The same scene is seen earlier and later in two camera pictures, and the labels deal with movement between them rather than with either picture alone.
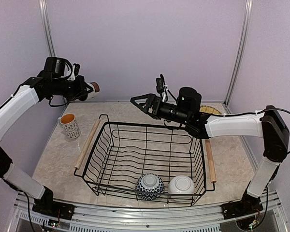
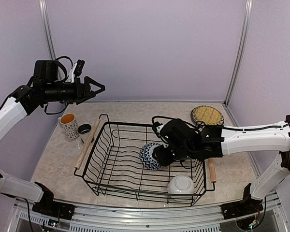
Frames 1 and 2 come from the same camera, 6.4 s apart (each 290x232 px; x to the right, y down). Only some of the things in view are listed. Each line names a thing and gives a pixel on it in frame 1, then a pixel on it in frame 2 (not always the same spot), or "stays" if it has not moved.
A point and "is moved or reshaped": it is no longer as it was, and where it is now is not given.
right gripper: x=152 y=100 → x=163 y=159
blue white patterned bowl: x=150 y=182 → x=146 y=157
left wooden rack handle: x=78 y=164 stays
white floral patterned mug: x=69 y=126 stays
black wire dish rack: x=157 y=163 stays
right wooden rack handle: x=210 y=160 stays
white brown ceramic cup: x=96 y=89 is moved or reshaped
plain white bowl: x=181 y=184 stays
